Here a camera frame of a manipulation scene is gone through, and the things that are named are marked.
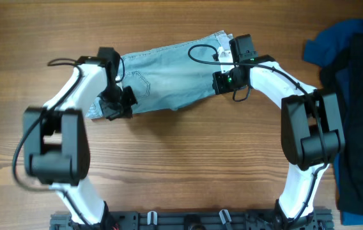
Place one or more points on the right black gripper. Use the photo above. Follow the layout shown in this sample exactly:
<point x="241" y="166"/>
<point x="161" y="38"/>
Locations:
<point x="219" y="84"/>

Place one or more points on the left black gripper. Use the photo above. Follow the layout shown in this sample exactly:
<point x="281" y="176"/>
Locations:
<point x="126" y="111"/>

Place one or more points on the light blue denim shorts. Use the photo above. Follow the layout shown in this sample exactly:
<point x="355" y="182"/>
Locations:
<point x="166" y="78"/>

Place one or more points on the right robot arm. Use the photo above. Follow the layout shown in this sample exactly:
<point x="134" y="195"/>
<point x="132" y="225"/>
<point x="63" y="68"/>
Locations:
<point x="311" y="129"/>

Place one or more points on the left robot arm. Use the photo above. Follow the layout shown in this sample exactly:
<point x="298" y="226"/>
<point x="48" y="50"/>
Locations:
<point x="55" y="144"/>

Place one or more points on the blue cloth garment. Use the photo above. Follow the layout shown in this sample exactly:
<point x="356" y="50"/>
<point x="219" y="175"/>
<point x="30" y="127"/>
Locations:
<point x="322" y="51"/>

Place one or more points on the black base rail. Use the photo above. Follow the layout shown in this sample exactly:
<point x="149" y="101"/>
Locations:
<point x="252" y="219"/>

